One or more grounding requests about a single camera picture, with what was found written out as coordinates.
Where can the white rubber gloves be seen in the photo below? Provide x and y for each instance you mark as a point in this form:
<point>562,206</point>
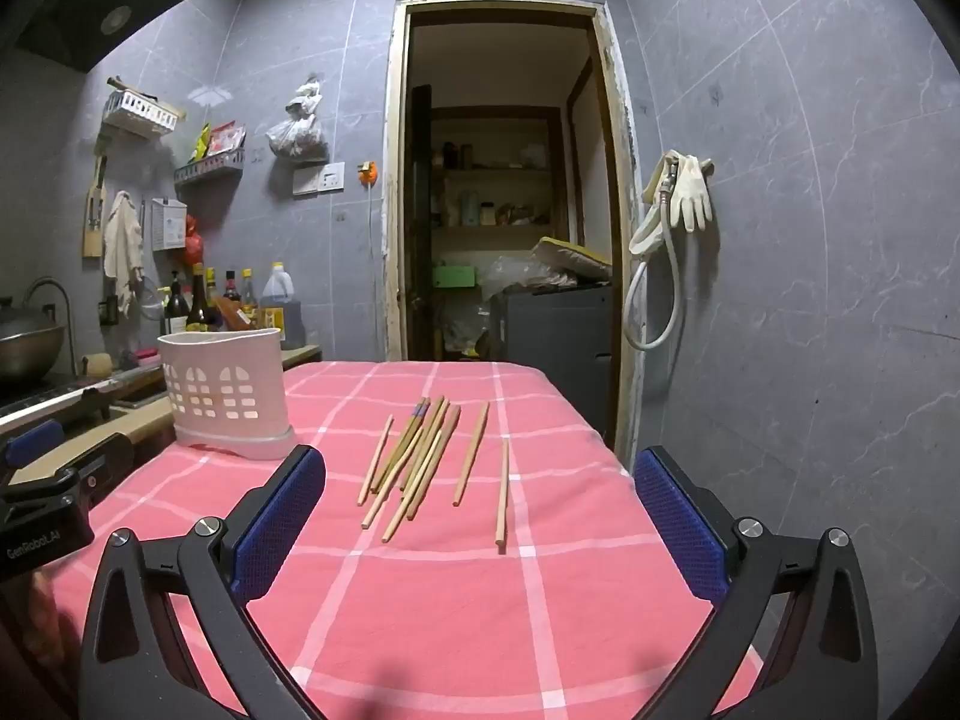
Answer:
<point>691,191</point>

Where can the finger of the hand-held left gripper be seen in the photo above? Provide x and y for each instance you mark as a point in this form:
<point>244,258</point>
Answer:
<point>34,440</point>
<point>101,457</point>

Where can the pink checked tablecloth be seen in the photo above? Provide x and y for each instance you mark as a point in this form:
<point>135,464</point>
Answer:
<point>450,615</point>

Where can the pale jar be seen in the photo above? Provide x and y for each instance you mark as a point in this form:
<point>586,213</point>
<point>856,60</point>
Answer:
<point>470,208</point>

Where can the beige kitchen counter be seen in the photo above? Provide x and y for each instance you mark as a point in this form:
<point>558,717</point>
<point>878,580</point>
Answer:
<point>300,354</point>

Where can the black range hood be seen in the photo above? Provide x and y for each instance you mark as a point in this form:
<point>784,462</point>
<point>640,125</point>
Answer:
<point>82,0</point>

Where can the black cooktop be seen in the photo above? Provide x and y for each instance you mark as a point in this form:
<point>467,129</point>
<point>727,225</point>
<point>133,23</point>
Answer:
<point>37,401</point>

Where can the white slotted chopstick holder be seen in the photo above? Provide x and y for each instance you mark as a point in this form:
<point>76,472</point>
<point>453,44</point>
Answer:
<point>225,390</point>

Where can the large oil jug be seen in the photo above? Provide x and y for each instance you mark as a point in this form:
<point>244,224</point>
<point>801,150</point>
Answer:
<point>283,311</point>

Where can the grey wall shelf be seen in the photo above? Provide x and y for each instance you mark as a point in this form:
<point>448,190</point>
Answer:
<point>210,171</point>

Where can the crumpled clear plastic bags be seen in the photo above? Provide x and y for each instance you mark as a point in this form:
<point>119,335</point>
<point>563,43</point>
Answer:
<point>517,274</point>

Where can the bunch of wooden chopsticks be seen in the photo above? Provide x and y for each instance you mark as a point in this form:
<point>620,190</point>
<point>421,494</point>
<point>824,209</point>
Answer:
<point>424,457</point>

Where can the orange snack bag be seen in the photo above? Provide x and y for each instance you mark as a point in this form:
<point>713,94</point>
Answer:
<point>231,315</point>

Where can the clear hanging plastic bag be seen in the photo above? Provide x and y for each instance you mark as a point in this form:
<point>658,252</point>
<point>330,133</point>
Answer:
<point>298,133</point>

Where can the tan loofah sponge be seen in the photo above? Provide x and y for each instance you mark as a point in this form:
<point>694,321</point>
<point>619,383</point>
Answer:
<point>97,366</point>

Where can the white hanging cloth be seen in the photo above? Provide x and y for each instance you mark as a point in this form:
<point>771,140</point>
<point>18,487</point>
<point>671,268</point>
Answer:
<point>121,240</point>

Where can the dark wooden door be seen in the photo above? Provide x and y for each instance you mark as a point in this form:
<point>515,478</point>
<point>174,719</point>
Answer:
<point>420,225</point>

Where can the dark metal wok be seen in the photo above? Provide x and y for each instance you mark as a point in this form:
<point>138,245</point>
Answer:
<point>26,349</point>

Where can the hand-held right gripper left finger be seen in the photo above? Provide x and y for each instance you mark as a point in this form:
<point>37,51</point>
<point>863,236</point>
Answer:
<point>277,532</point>

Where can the wooden storage shelf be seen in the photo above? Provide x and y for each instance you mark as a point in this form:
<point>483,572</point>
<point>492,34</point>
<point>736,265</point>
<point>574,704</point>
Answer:
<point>495,172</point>

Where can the wooden door frame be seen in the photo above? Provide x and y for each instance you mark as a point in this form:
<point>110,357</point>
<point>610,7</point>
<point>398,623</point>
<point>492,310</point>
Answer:
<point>397,165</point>

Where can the white wall basket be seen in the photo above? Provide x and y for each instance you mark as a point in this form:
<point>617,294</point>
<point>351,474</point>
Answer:
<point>142,111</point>

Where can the dark bottle white label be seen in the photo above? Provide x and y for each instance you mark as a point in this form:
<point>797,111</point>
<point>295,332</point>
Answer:
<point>176,307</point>

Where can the red plastic bag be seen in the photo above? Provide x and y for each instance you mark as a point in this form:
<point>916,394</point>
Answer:
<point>193,240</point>

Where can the mesh strainer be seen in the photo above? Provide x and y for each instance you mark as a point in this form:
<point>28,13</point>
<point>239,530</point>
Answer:
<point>150,298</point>

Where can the curved sink faucet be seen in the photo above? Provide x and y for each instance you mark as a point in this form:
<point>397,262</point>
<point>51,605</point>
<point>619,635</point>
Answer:
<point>52,286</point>

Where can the colourful snack packets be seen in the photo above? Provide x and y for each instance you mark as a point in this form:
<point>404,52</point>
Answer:
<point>221,139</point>

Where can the white wall socket panel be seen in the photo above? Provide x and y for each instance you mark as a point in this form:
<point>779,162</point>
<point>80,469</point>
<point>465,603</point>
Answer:
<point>319,178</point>

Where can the yellow capped sauce bottle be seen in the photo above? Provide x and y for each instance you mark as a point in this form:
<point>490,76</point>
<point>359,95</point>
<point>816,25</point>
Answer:
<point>250,292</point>

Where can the yellow edged cushion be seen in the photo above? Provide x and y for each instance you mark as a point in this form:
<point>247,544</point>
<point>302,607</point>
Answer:
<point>574,255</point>

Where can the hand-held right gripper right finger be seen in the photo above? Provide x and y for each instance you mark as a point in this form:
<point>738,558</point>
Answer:
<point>682,532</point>

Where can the green box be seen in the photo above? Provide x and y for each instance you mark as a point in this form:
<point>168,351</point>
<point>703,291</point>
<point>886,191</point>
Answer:
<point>454,276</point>

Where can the wooden wall knife board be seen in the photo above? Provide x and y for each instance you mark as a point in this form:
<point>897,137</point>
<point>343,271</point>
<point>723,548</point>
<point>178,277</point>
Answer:
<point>94,217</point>

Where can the black wall socket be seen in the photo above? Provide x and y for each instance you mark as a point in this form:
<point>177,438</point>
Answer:
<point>109,313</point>

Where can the white wall box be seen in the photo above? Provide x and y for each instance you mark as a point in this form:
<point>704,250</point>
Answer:
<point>169,225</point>

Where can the dark grey cabinet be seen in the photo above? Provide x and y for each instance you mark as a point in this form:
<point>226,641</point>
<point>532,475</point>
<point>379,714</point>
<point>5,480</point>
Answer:
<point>551,337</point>

